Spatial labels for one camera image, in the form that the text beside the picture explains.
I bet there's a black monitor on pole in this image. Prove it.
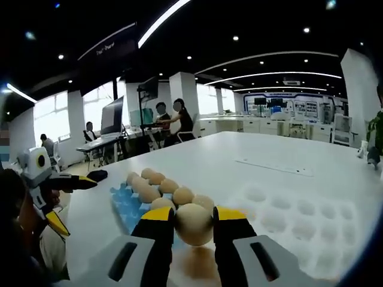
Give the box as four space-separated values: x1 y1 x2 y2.
136 76 159 135

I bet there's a blue framed display wall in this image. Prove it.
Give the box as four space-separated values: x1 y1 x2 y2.
242 91 348 119

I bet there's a white foam egg tray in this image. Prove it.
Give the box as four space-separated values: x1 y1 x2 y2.
236 182 360 276

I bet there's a person's left hand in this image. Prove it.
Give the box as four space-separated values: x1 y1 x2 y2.
16 188 63 240

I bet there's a large dark monitor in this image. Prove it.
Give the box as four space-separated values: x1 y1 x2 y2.
100 95 125 137

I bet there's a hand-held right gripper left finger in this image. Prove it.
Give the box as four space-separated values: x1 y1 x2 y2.
76 205 175 287

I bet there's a grey desk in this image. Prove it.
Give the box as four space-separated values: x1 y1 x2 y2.
76 136 126 153

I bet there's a black computer mouse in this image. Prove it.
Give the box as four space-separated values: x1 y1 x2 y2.
86 169 108 181

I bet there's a row of white cabinets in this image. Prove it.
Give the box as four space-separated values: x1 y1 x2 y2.
199 115 335 141

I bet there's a blue egg tray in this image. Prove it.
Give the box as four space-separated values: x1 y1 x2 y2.
109 184 177 249

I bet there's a cluster of brown eggs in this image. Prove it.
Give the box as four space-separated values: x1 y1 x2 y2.
125 167 215 215

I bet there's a single brown egg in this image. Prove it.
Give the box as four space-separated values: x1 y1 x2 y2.
174 202 215 246

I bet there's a hanging black display panel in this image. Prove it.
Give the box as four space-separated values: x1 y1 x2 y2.
76 22 138 96

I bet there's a small white object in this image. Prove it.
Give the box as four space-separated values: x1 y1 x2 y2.
356 141 369 159

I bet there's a green potted plant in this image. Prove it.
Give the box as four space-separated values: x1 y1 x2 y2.
366 110 383 150

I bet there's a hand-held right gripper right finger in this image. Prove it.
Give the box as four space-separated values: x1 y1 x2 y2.
212 205 321 287

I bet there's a white power strip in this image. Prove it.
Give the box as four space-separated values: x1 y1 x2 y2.
235 157 315 178

